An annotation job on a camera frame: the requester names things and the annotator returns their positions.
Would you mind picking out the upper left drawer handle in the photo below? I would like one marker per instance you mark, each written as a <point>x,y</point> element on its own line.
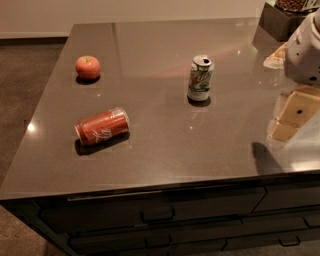
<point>157,214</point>

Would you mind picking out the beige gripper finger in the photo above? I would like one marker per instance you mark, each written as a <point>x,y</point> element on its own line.
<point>293,110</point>

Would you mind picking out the red coke can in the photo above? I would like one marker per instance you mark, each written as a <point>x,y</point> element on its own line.
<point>102,127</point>

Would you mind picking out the red apple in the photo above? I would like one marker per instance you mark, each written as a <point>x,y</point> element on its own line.
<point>88,67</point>

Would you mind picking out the lower right drawer handle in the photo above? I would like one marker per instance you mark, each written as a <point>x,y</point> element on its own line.
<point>289,241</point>

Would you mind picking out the dark box with snacks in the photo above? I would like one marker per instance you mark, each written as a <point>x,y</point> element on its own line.
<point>280,18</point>

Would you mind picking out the dark drawer cabinet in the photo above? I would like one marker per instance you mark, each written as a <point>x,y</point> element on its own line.
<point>282,210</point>

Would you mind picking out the drawer handle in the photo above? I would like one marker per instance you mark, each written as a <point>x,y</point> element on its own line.
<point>289,241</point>
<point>157,214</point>
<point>158,241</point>

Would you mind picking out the green white soda can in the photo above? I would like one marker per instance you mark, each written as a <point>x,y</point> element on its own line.
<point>199,85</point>

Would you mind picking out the lower left drawer handle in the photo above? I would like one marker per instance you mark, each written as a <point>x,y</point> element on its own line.
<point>158,241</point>

